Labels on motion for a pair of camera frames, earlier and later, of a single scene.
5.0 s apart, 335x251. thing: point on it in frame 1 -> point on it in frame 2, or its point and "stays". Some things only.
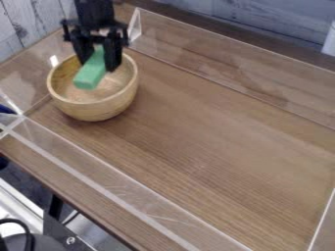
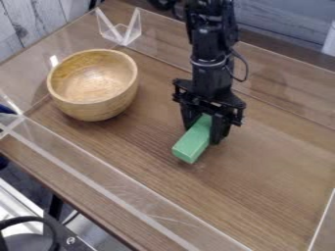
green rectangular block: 92,73 -> 190,146
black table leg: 55,207 stays
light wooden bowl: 100,103 stays
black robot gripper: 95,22 -> 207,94
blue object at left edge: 5,109 stays
